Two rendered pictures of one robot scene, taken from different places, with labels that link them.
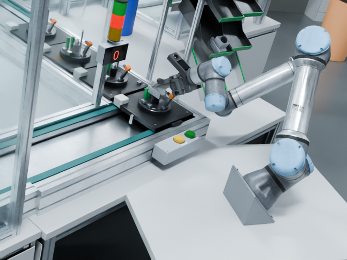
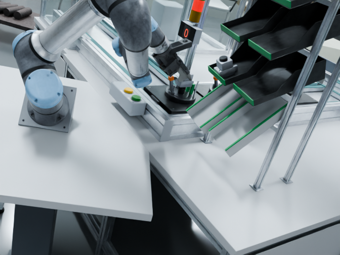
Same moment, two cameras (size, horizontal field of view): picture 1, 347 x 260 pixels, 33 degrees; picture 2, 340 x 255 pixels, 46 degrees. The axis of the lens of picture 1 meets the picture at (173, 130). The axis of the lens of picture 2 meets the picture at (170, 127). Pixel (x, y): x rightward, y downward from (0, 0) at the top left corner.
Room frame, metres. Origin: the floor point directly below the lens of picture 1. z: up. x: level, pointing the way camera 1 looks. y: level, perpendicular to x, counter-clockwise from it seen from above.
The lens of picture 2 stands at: (2.60, -1.47, 1.67)
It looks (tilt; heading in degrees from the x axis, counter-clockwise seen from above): 28 degrees down; 107
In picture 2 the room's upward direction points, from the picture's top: 16 degrees clockwise
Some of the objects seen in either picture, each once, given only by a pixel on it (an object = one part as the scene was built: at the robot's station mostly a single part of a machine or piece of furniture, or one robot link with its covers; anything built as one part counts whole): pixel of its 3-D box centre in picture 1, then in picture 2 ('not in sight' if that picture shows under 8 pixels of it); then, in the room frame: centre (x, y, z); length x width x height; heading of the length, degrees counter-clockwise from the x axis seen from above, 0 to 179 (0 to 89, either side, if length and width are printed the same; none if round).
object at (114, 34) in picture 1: (114, 32); (195, 15); (2.03, 0.31, 1.29); 0.05 x 0.05 x 0.05
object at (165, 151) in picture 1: (176, 146); (127, 97); (1.94, -0.03, 0.93); 0.21 x 0.07 x 0.06; 147
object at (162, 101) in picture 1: (154, 104); (180, 94); (2.13, 0.10, 0.98); 0.14 x 0.14 x 0.02
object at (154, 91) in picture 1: (156, 85); (186, 77); (2.13, 0.11, 1.06); 0.08 x 0.04 x 0.07; 57
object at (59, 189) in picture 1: (131, 156); (120, 81); (1.81, 0.13, 0.91); 0.89 x 0.06 x 0.11; 147
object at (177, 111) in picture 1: (153, 108); (179, 98); (2.13, 0.10, 0.96); 0.24 x 0.24 x 0.02; 57
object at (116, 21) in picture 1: (117, 19); (198, 4); (2.03, 0.31, 1.34); 0.05 x 0.05 x 0.05
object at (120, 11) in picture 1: (120, 6); not in sight; (2.03, 0.31, 1.39); 0.05 x 0.05 x 0.05
